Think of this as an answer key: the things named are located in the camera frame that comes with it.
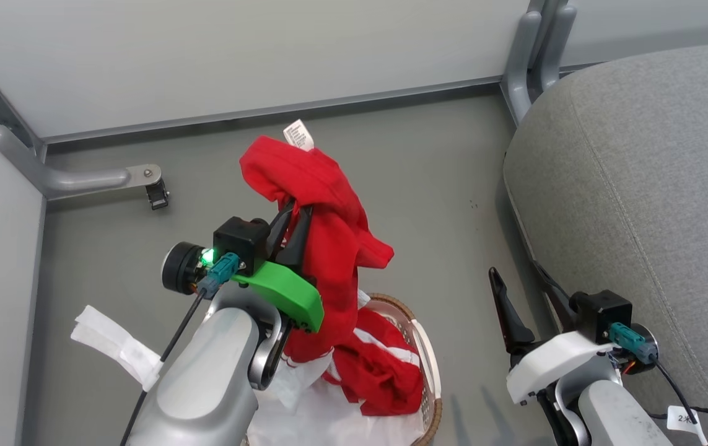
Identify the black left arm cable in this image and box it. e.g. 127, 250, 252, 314
120, 291, 207, 446

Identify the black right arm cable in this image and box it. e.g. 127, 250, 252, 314
648, 358, 708, 446

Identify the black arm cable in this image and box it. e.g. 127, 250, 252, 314
120, 291, 207, 446
648, 358, 708, 446

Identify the white paper cable label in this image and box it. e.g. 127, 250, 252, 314
666, 406, 708, 446

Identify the woven laundry basket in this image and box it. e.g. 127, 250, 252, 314
245, 293, 443, 446

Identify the teal right cable connector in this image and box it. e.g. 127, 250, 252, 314
608, 322, 658, 364

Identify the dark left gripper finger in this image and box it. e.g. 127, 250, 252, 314
269, 201, 297, 248
279, 208, 314, 271

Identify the red garment with white print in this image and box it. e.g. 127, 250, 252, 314
239, 119, 424, 417

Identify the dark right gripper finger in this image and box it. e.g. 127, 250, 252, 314
489, 268, 537, 355
533, 261, 576, 326

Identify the grey partition foot with plate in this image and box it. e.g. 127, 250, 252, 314
0, 124, 162, 200

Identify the white cloth strap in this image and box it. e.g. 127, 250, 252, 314
71, 305, 164, 392

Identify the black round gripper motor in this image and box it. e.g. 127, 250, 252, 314
623, 323, 659, 375
162, 242, 207, 295

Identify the teal left cable connector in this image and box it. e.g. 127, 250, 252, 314
198, 252, 242, 299

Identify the black round right gripper motor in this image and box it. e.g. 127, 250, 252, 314
623, 323, 659, 375

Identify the teal cable connector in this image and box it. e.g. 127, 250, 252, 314
608, 322, 658, 364
198, 252, 242, 299

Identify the grey fabric sofa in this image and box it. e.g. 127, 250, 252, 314
502, 40, 708, 446

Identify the black round left gripper motor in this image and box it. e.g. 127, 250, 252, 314
162, 242, 207, 295

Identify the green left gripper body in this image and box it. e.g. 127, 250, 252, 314
230, 260, 325, 333

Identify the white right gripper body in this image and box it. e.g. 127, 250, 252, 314
507, 331, 614, 406

